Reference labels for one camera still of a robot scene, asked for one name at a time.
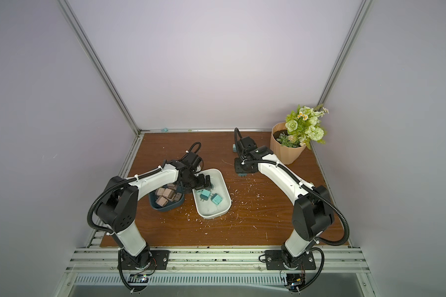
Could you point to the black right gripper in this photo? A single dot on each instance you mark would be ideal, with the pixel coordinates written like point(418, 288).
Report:
point(243, 169)

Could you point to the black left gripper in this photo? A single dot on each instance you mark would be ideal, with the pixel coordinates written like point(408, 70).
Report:
point(203, 184)

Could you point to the white storage tray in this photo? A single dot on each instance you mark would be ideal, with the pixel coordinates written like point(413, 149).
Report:
point(206, 209)

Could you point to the dark teal storage tray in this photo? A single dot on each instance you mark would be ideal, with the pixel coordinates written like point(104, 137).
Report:
point(171, 204)

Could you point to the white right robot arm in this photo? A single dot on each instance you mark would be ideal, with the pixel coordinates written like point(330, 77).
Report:
point(310, 216)

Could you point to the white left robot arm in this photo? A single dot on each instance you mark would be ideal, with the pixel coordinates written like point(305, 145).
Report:
point(115, 209)

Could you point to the peach ribbed flower pot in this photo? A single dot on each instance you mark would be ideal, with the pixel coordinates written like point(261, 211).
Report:
point(285, 154)

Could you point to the green artificial flower plant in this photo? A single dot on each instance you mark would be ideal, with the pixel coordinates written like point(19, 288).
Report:
point(303, 126)

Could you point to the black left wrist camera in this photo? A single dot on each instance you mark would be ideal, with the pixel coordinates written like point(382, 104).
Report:
point(192, 161)

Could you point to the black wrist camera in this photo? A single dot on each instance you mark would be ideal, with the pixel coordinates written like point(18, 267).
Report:
point(192, 161)
point(246, 145)

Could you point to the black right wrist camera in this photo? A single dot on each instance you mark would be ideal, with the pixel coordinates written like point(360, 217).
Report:
point(246, 145)

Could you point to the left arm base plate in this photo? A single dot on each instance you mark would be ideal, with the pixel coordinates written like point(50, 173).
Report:
point(148, 259)

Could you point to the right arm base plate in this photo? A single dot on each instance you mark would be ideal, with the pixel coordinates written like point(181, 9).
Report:
point(278, 260)

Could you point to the left corner aluminium post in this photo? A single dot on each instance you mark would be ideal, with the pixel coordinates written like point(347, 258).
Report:
point(94, 58)

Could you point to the corner aluminium post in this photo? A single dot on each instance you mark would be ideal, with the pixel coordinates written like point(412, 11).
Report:
point(345, 49)
point(94, 58)

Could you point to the aluminium front rail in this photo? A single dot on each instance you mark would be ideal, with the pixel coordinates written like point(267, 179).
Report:
point(182, 259)

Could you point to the right corner aluminium post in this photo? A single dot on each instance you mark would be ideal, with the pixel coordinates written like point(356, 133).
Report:
point(345, 49)

